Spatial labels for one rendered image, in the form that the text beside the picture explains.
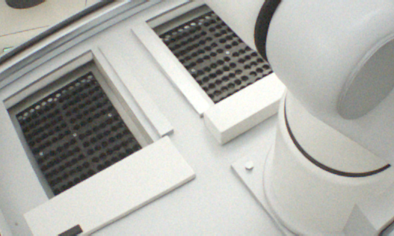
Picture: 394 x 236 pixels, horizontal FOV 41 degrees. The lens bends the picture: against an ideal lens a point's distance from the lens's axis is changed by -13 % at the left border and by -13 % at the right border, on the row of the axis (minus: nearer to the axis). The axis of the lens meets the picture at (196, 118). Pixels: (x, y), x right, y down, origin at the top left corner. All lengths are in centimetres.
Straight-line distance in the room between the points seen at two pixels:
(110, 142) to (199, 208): 24
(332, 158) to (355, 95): 33
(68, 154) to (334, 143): 54
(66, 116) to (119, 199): 27
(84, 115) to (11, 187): 24
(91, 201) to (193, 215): 15
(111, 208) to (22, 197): 16
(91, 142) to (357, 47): 77
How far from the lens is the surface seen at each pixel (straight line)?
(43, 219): 88
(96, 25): 108
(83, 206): 87
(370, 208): 74
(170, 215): 86
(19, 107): 117
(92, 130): 101
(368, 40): 32
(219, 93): 107
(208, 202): 86
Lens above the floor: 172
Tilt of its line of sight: 55 degrees down
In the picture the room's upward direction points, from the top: 5 degrees counter-clockwise
